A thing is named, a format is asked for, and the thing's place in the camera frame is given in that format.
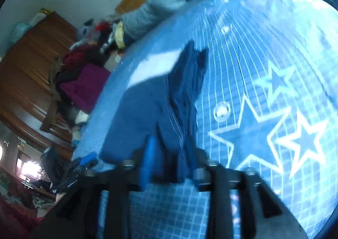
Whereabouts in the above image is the dark red garment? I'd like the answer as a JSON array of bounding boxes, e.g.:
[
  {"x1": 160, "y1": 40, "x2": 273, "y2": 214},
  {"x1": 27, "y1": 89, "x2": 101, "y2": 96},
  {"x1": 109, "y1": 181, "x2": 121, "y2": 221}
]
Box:
[{"x1": 63, "y1": 44, "x2": 93, "y2": 71}]

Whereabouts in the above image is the blue grid star bed sheet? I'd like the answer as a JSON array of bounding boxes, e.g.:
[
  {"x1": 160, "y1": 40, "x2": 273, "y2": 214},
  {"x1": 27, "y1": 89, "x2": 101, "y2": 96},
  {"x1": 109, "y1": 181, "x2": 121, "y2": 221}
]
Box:
[{"x1": 71, "y1": 0, "x2": 338, "y2": 239}]

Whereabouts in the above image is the pale green bag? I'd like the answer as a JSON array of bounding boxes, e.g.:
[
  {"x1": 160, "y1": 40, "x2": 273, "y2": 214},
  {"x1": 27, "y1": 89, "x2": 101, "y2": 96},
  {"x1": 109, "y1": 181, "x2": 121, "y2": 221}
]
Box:
[{"x1": 10, "y1": 21, "x2": 33, "y2": 45}]

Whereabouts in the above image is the navy blue shirt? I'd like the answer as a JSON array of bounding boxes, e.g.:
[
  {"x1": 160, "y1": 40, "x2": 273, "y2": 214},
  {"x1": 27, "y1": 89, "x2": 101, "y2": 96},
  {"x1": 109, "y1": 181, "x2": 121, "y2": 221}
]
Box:
[{"x1": 101, "y1": 40, "x2": 210, "y2": 184}]

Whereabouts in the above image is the pile of mixed clothes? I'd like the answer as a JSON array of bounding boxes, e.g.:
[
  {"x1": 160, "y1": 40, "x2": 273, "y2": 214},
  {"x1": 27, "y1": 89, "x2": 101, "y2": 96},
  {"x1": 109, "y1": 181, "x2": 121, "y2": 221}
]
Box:
[{"x1": 69, "y1": 18, "x2": 124, "y2": 53}]

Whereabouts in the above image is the wooden wardrobe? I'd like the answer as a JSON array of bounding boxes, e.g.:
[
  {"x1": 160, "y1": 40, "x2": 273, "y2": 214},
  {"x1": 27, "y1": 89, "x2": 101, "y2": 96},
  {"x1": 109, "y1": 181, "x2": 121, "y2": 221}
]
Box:
[{"x1": 0, "y1": 12, "x2": 78, "y2": 151}]

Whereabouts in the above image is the red blanket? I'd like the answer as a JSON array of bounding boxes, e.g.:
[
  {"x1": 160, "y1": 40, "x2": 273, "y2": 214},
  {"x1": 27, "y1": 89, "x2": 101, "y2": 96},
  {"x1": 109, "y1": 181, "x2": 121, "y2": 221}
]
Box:
[{"x1": 0, "y1": 194, "x2": 41, "y2": 239}]

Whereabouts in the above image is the yellow cloth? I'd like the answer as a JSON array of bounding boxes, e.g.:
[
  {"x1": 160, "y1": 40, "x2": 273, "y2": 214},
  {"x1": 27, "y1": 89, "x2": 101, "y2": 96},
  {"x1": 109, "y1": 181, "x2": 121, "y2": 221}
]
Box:
[{"x1": 114, "y1": 21, "x2": 128, "y2": 49}]

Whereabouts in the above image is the dark wooden chair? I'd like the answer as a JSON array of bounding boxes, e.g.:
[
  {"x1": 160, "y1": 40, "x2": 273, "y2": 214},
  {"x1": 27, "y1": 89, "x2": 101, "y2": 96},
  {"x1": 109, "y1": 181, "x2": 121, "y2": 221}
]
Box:
[{"x1": 39, "y1": 54, "x2": 80, "y2": 134}]

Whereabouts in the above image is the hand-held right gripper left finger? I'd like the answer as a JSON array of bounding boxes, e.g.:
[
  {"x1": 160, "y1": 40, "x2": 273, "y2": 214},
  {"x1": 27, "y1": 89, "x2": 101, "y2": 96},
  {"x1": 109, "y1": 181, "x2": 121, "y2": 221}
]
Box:
[{"x1": 32, "y1": 137, "x2": 162, "y2": 239}]

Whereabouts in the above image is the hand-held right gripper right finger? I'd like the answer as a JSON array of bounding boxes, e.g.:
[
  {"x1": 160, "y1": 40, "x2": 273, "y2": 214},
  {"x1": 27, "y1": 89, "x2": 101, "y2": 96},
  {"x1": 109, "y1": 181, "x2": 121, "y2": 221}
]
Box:
[{"x1": 184, "y1": 138, "x2": 308, "y2": 239}]

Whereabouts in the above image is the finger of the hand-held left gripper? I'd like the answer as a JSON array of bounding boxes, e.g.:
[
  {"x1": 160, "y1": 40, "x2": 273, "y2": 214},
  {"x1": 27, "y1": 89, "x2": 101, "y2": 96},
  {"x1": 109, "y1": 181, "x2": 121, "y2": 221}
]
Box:
[{"x1": 70, "y1": 151, "x2": 100, "y2": 176}]

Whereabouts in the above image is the purple cloth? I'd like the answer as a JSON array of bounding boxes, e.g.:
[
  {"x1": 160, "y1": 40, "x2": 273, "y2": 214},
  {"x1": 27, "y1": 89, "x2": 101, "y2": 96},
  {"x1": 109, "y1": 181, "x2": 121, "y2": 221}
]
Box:
[{"x1": 59, "y1": 63, "x2": 112, "y2": 113}]

